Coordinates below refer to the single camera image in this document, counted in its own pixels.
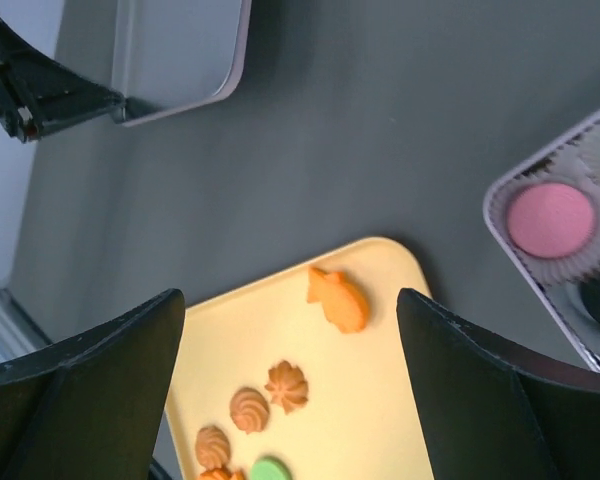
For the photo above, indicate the tan swirl cookie middle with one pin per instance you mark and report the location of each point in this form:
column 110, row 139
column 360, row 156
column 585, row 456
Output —
column 249, row 410

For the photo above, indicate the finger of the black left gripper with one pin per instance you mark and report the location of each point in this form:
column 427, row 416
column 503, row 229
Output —
column 40, row 97

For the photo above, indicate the tan swirl cookie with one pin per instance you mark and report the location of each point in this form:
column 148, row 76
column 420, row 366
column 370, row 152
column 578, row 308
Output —
column 249, row 410
column 212, row 448

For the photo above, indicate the tan flower cookie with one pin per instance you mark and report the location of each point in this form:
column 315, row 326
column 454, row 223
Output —
column 287, row 386

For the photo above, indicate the yellow plastic tray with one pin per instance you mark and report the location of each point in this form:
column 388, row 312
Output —
column 360, row 420

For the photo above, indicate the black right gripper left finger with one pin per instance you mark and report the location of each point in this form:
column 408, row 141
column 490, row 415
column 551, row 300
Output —
column 90, row 406

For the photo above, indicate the orange fish cookie upper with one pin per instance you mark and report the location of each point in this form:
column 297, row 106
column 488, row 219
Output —
column 343, row 303

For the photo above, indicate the orange fish cookie lower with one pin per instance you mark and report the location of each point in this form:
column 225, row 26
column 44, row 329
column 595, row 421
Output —
column 222, row 474

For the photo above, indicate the tan swirl cookie lower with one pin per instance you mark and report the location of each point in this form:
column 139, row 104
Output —
column 212, row 448

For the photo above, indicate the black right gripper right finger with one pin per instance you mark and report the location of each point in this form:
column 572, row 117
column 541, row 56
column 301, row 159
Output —
column 490, row 408

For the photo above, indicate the silver tin lid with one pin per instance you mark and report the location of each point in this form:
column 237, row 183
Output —
column 176, row 55

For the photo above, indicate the pink sandwich cookie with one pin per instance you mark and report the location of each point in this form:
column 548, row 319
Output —
column 551, row 220

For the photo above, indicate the pink cookie tin box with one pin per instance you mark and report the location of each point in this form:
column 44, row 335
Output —
column 573, row 159

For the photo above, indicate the green sandwich cookie lower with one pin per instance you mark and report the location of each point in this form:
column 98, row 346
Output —
column 269, row 468

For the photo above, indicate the orange fish cookie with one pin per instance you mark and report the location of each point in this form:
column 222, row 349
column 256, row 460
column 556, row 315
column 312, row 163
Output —
column 222, row 474
column 343, row 303

